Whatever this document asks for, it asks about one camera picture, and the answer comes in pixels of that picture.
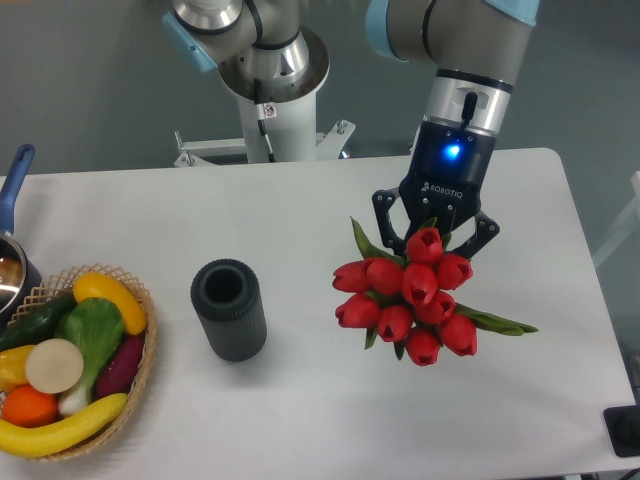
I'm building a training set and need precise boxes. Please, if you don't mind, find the blue handled saucepan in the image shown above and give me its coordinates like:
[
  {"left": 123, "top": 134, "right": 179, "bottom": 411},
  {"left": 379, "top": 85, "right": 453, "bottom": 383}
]
[{"left": 1, "top": 144, "right": 42, "bottom": 330}]

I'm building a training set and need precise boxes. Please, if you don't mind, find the white frame at right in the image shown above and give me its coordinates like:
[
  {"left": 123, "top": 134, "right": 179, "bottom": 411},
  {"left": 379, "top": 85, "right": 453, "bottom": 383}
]
[{"left": 592, "top": 171, "right": 639, "bottom": 269}]

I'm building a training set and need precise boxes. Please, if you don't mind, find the orange fruit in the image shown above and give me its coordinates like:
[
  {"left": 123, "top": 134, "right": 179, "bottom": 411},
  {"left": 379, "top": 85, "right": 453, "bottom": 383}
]
[{"left": 1, "top": 385, "right": 58, "bottom": 428}]

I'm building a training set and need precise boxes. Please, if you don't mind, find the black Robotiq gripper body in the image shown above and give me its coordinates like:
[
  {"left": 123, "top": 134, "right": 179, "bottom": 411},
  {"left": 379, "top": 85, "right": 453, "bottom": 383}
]
[{"left": 399, "top": 121, "right": 496, "bottom": 232}]

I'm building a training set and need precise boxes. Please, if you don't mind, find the black device at edge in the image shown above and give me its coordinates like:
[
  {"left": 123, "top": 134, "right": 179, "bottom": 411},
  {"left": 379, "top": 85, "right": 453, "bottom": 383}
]
[{"left": 603, "top": 405, "right": 639, "bottom": 458}]

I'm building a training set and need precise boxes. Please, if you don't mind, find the yellow bell pepper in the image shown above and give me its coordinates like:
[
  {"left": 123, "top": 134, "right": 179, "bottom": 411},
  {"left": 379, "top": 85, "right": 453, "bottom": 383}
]
[{"left": 0, "top": 345, "right": 35, "bottom": 392}]

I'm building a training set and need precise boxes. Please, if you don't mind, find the dark green cucumber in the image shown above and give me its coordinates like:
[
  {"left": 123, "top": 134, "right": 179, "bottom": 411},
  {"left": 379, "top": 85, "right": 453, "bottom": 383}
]
[{"left": 1, "top": 292, "right": 77, "bottom": 351}]

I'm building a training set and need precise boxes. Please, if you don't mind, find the woven wicker basket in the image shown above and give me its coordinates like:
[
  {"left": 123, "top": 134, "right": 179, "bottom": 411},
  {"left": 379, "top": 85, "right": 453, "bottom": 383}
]
[{"left": 1, "top": 264, "right": 157, "bottom": 461}]

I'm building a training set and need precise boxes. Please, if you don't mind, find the dark grey ribbed vase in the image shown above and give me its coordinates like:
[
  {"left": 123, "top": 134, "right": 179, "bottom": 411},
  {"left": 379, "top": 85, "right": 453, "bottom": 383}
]
[{"left": 190, "top": 259, "right": 267, "bottom": 362}]

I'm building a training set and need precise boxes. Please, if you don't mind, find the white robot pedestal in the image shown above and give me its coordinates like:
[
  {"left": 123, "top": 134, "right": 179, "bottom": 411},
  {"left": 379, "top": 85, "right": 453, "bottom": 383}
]
[{"left": 174, "top": 91, "right": 356, "bottom": 168}]

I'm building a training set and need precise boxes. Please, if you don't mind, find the purple sweet potato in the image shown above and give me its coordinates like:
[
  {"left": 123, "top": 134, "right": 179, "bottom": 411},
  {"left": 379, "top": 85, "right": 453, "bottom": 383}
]
[{"left": 94, "top": 336, "right": 144, "bottom": 399}]

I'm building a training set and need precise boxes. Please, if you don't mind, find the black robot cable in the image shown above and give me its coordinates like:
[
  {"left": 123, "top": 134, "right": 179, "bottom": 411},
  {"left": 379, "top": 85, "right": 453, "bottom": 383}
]
[{"left": 252, "top": 79, "right": 278, "bottom": 164}]

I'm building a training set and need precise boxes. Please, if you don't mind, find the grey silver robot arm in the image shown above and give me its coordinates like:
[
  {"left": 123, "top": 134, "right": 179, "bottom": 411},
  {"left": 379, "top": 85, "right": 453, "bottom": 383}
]
[{"left": 162, "top": 1, "right": 538, "bottom": 259}]

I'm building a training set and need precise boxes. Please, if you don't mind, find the green bok choy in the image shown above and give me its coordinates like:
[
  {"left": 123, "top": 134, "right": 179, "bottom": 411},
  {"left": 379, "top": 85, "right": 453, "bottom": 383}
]
[{"left": 55, "top": 298, "right": 124, "bottom": 417}]

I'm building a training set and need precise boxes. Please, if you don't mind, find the yellow banana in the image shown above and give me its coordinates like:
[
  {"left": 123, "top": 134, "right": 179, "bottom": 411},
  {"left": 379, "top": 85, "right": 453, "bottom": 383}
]
[{"left": 1, "top": 393, "right": 128, "bottom": 459}]

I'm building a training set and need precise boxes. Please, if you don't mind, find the round beige radish slice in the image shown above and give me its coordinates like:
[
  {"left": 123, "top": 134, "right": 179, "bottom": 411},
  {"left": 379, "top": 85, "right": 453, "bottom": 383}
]
[{"left": 25, "top": 338, "right": 84, "bottom": 394}]

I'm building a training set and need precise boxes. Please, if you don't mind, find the red tulip bouquet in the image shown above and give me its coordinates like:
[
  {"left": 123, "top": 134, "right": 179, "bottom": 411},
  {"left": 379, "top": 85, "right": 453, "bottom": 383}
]
[{"left": 332, "top": 217, "right": 538, "bottom": 367}]

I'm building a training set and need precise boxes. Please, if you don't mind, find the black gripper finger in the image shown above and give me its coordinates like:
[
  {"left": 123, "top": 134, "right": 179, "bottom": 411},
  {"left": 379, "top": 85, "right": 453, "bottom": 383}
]
[
  {"left": 452, "top": 210, "right": 500, "bottom": 260},
  {"left": 372, "top": 187, "right": 406, "bottom": 252}
]

